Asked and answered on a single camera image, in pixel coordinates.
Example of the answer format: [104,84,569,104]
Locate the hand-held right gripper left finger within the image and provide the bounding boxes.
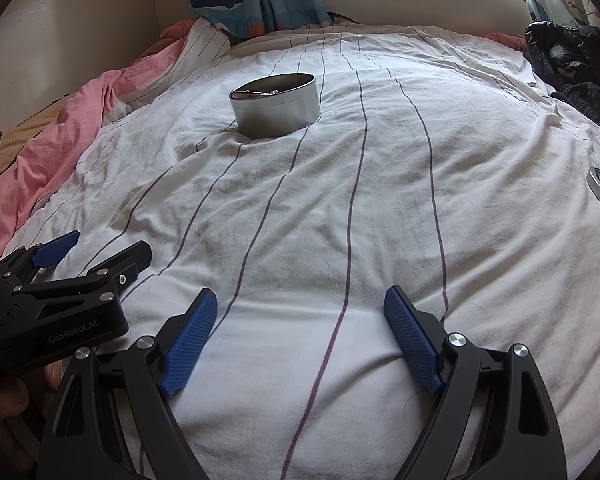
[35,287,218,480]

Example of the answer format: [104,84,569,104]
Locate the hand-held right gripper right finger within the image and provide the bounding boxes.
[384,285,568,480]

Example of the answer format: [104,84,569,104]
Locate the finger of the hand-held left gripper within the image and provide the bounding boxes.
[12,241,153,311]
[0,231,81,281]

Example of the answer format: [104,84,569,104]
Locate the round metal tin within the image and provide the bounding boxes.
[229,73,322,139]

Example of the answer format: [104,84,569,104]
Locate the person's left hand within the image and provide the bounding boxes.
[0,360,68,463]

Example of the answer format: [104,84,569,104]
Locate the tan bed sheet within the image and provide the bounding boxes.
[0,102,61,178]

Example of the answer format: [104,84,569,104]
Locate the pink blanket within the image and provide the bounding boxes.
[0,19,201,261]

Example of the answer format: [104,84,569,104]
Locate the white striped duvet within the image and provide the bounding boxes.
[0,22,600,480]

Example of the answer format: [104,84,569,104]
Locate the dark knitted cloth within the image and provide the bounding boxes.
[550,81,600,143]

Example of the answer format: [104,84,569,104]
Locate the black shiny jacket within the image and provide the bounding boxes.
[524,20,600,93]

